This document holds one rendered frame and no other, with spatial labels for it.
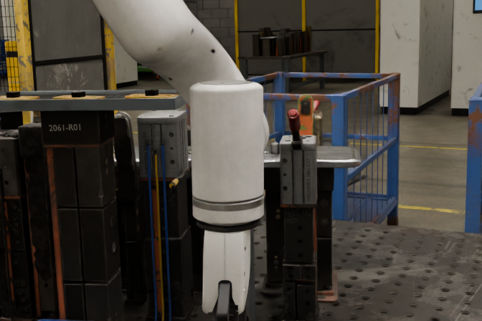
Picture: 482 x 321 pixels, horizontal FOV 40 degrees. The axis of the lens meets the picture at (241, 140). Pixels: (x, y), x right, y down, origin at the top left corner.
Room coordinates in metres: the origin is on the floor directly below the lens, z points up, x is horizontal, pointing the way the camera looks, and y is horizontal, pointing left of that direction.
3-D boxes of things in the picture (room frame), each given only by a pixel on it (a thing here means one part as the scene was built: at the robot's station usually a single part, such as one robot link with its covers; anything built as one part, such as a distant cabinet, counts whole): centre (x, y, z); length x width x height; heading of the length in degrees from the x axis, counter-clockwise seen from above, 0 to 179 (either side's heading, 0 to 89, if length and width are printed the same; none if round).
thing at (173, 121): (1.27, 0.15, 0.90); 0.13 x 0.10 x 0.41; 172
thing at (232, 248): (0.76, 0.02, 1.00); 0.10 x 0.07 x 0.11; 175
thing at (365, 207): (3.63, -0.35, 0.47); 1.20 x 0.80 x 0.95; 155
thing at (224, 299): (0.71, 0.02, 0.97); 0.08 x 0.01 x 0.06; 175
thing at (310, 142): (1.23, -0.11, 0.88); 0.11 x 0.10 x 0.36; 172
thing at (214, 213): (0.76, 0.02, 1.07); 0.09 x 0.08 x 0.03; 175
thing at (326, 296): (1.39, -0.17, 0.84); 0.18 x 0.06 x 0.29; 172
